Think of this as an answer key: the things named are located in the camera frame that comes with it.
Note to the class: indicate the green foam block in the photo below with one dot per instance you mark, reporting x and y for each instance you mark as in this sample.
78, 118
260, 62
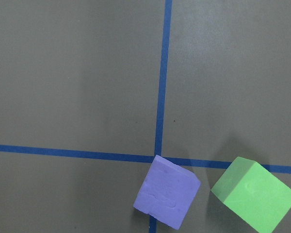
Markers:
254, 194

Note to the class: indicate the purple foam block right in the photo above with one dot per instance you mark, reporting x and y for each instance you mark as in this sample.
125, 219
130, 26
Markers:
167, 192

